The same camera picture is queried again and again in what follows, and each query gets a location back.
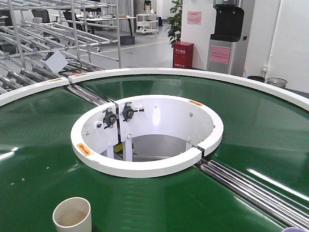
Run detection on beige plastic cup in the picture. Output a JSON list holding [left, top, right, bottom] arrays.
[[52, 197, 92, 232]]

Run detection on purple plastic cup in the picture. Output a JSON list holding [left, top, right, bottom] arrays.
[[282, 227, 309, 232]]

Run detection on steel conveyor rollers left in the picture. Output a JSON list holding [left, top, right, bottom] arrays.
[[65, 84, 115, 106]]

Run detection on steel conveyor rollers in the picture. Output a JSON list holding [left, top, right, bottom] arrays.
[[65, 84, 115, 106], [195, 159, 309, 231]]

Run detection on green circular conveyor belt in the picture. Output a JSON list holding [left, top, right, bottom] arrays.
[[0, 75, 309, 232]]

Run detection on black waste bin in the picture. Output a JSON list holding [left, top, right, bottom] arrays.
[[247, 75, 265, 83]]

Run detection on mesh waste bin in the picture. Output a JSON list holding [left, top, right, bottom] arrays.
[[267, 78, 287, 88]]

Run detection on white outer conveyor rim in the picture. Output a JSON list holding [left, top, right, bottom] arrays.
[[0, 68, 309, 111]]

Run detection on steel conveyor rollers right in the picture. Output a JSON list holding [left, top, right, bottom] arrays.
[[195, 159, 309, 231]]

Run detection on right black bearing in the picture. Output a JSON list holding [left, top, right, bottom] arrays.
[[122, 102, 144, 122]]

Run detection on black bearing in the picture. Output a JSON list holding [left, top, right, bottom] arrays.
[[103, 108, 117, 129], [122, 102, 144, 122]]

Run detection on left black bearing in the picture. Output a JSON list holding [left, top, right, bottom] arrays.
[[103, 108, 117, 129]]

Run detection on red fire extinguisher box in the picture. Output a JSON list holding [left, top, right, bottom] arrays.
[[173, 42, 194, 69]]

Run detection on green potted plant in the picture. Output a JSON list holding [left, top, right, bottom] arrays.
[[166, 0, 183, 47]]

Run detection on white utility cart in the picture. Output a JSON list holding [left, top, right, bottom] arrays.
[[136, 14, 158, 34]]

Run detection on black water dispenser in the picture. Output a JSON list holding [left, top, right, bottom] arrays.
[[207, 0, 244, 74]]

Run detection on metal roller rack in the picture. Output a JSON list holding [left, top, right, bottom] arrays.
[[0, 0, 120, 85]]

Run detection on white control box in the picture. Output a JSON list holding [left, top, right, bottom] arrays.
[[40, 49, 68, 73]]

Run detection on white inner conveyor ring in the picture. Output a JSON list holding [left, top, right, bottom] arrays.
[[70, 94, 225, 179]]

